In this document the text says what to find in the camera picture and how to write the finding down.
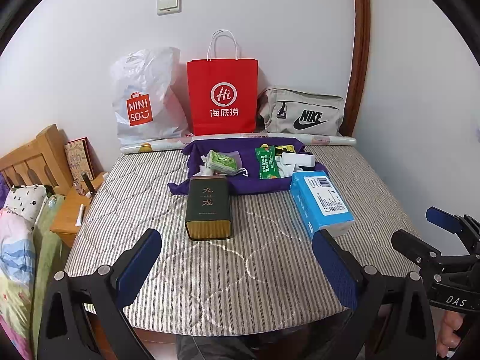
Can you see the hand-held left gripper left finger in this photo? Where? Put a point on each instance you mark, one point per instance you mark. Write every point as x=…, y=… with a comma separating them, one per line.
x=138, y=266

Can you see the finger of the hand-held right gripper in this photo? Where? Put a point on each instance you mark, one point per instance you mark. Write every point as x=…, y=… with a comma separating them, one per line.
x=442, y=217
x=416, y=249

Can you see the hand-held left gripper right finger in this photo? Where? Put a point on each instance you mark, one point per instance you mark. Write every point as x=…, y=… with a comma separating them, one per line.
x=335, y=270

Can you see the white cloth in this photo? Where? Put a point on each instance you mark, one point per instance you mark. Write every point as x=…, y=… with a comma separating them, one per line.
x=200, y=170

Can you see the white sponge block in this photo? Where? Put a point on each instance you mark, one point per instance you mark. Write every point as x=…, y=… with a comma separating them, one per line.
x=303, y=160

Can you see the yellow and white plush toy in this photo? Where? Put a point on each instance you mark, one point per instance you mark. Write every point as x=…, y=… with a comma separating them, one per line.
x=281, y=168

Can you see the long green snack packet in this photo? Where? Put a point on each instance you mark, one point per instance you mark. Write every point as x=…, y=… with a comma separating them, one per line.
x=267, y=163

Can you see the white mesh pouch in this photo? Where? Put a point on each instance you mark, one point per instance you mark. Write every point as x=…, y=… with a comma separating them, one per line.
x=242, y=171

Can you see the person's right hand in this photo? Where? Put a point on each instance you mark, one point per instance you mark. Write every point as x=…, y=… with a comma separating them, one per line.
x=446, y=341

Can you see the grey striped mattress pad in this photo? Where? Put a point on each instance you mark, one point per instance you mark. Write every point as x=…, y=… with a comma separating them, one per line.
x=150, y=202

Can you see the blue tissue pack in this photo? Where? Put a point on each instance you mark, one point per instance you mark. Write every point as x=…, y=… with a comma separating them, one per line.
x=318, y=206

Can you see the small white tube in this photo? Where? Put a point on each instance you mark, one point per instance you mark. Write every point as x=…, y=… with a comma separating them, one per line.
x=80, y=215

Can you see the wooden nightstand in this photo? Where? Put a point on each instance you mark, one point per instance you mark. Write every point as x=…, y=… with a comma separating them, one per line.
x=67, y=217

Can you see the green bed sheet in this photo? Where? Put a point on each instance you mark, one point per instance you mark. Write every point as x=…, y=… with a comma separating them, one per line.
x=48, y=240

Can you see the dark green tin box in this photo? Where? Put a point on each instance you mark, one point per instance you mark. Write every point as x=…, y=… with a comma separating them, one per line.
x=208, y=202

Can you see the black stand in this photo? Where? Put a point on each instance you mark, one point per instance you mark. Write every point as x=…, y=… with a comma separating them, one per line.
x=89, y=184

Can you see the person's grey trouser leg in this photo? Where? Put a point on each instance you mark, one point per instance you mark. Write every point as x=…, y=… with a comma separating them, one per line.
x=210, y=348

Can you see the rolled white poster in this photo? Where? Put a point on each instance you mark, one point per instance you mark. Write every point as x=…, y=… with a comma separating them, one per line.
x=157, y=145

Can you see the pastel printed blanket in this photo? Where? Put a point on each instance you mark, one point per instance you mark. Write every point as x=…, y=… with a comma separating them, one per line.
x=15, y=262

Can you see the patterned brown book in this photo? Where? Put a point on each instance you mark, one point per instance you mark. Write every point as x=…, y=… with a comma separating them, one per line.
x=78, y=157

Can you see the purple cloth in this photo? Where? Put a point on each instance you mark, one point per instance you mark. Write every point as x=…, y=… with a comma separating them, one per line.
x=247, y=180

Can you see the white floral pillow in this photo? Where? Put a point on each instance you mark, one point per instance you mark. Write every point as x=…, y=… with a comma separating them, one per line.
x=26, y=200

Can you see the wooden headboard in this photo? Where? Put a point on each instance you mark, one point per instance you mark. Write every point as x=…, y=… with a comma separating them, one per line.
x=33, y=153

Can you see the purple plush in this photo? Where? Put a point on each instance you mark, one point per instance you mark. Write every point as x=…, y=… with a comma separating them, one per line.
x=3, y=193

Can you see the grey waist bag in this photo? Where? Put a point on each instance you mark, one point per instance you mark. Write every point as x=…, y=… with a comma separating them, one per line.
x=300, y=101

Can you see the white plastic shopping bag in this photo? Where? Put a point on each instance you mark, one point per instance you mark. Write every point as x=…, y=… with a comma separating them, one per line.
x=150, y=78

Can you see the red paper bag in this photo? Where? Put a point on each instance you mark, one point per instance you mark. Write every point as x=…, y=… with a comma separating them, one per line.
x=221, y=75

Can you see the brown wooden door frame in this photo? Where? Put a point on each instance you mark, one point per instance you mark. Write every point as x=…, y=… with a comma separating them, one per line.
x=360, y=45

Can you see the white wall switch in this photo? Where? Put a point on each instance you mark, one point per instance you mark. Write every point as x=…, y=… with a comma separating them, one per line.
x=168, y=4

